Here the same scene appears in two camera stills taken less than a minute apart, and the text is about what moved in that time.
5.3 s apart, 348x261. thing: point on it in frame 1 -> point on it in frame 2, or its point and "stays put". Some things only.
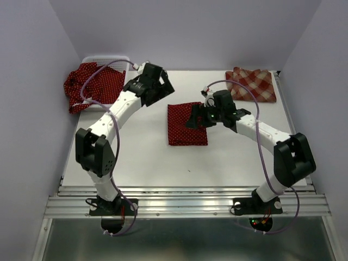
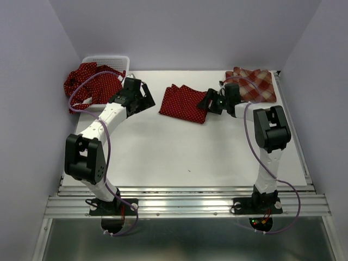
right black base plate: (256, 206) stays put
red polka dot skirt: (104, 86) stays put
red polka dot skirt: (179, 134) -> (183, 103)
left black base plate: (117, 207) stays put
